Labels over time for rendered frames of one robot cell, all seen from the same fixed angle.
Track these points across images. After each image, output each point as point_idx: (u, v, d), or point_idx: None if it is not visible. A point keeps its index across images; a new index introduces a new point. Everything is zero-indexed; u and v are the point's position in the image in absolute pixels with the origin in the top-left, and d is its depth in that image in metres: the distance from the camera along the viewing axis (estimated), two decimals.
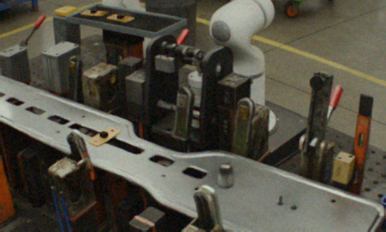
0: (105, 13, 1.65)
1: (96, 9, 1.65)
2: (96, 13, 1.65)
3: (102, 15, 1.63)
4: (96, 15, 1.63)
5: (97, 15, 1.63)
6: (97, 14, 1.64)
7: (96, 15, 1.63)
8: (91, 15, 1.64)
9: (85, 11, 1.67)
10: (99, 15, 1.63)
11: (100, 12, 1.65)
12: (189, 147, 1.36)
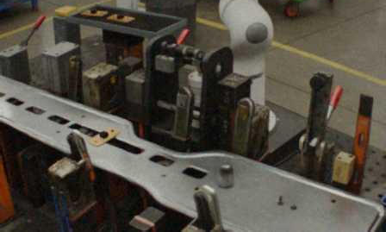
0: (105, 13, 1.65)
1: (96, 9, 1.66)
2: (96, 13, 1.65)
3: (102, 15, 1.63)
4: (96, 15, 1.63)
5: (97, 15, 1.63)
6: (97, 14, 1.64)
7: (96, 15, 1.63)
8: (91, 15, 1.64)
9: (85, 11, 1.67)
10: (99, 15, 1.63)
11: (100, 12, 1.65)
12: (189, 147, 1.36)
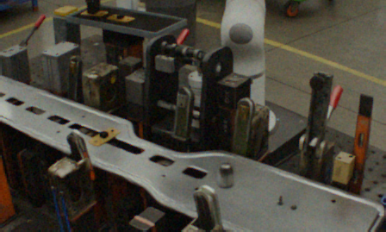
0: (105, 13, 1.65)
1: (96, 9, 1.66)
2: (96, 13, 1.65)
3: (102, 15, 1.63)
4: (96, 15, 1.63)
5: (97, 15, 1.63)
6: (98, 14, 1.64)
7: (96, 15, 1.63)
8: (91, 15, 1.64)
9: (86, 11, 1.67)
10: (99, 15, 1.63)
11: (100, 12, 1.66)
12: (189, 147, 1.36)
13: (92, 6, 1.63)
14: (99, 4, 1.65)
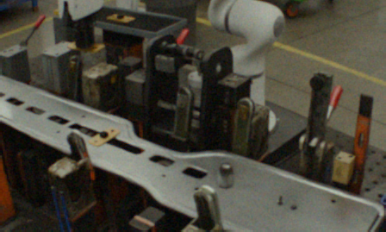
0: (101, 47, 1.14)
1: (89, 40, 1.15)
2: (89, 47, 1.15)
3: (96, 51, 1.13)
4: (87, 51, 1.13)
5: (89, 52, 1.13)
6: (90, 48, 1.14)
7: (88, 50, 1.13)
8: (81, 49, 1.14)
9: (75, 42, 1.17)
10: (91, 50, 1.13)
11: (94, 46, 1.15)
12: (189, 147, 1.36)
13: (83, 37, 1.12)
14: (92, 34, 1.14)
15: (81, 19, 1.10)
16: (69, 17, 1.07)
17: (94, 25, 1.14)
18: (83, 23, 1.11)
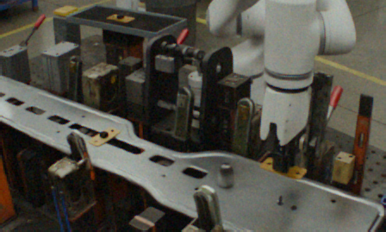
0: (303, 173, 1.05)
1: None
2: (289, 170, 1.06)
3: (300, 178, 1.04)
4: (289, 177, 1.05)
5: (291, 178, 1.04)
6: (291, 172, 1.06)
7: (289, 176, 1.05)
8: (281, 173, 1.05)
9: (268, 160, 1.09)
10: (295, 177, 1.04)
11: (294, 169, 1.07)
12: (189, 147, 1.36)
13: (284, 161, 1.04)
14: (294, 156, 1.06)
15: (286, 142, 1.01)
16: (276, 142, 0.99)
17: (295, 146, 1.06)
18: (287, 147, 1.02)
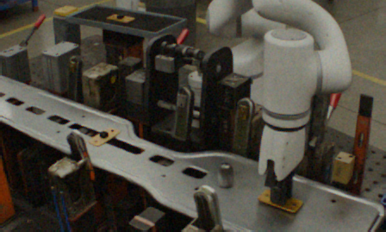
0: (300, 204, 1.09)
1: None
2: (285, 202, 1.10)
3: (296, 210, 1.08)
4: (285, 209, 1.08)
5: (288, 210, 1.08)
6: (288, 204, 1.09)
7: (287, 208, 1.08)
8: (277, 205, 1.09)
9: (265, 192, 1.13)
10: (291, 209, 1.08)
11: (291, 201, 1.10)
12: (189, 147, 1.36)
13: (281, 194, 1.08)
14: (290, 189, 1.10)
15: (283, 177, 1.05)
16: (273, 178, 1.03)
17: (292, 178, 1.09)
18: (284, 181, 1.06)
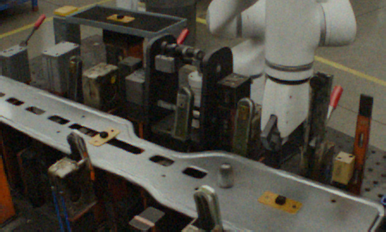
0: (300, 207, 1.09)
1: (284, 197, 1.11)
2: (285, 203, 1.10)
3: (296, 211, 1.08)
4: (285, 211, 1.09)
5: (288, 212, 1.08)
6: (288, 206, 1.10)
7: (287, 210, 1.09)
8: (277, 207, 1.10)
9: (265, 194, 1.13)
10: (291, 210, 1.08)
11: (290, 203, 1.11)
12: (189, 147, 1.36)
13: (277, 157, 1.00)
14: (302, 136, 1.07)
15: (283, 135, 0.99)
16: (271, 131, 0.96)
17: (305, 124, 1.07)
18: (281, 142, 0.99)
